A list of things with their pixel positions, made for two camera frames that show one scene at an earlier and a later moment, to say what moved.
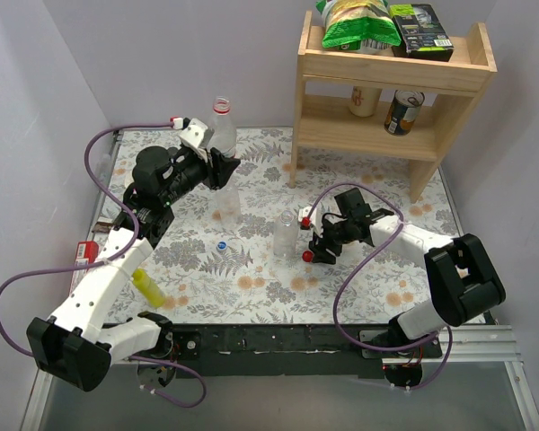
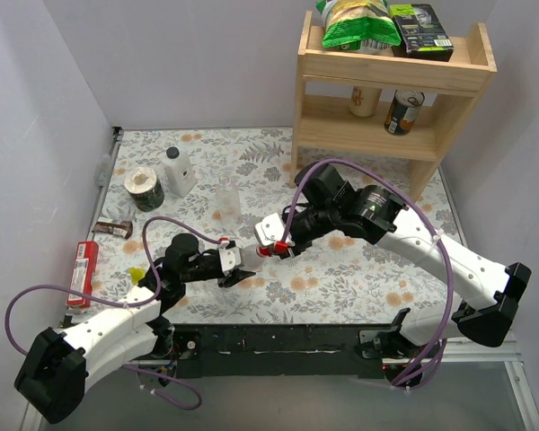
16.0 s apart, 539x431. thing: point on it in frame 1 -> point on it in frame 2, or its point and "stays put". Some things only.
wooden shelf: x=327 y=124 stays put
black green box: x=422 y=34 stays put
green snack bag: x=359 y=26 stays put
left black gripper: x=213 y=168 -> x=227 y=275
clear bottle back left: x=228 y=206 stays put
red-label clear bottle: x=225 y=137 -> x=252 y=257
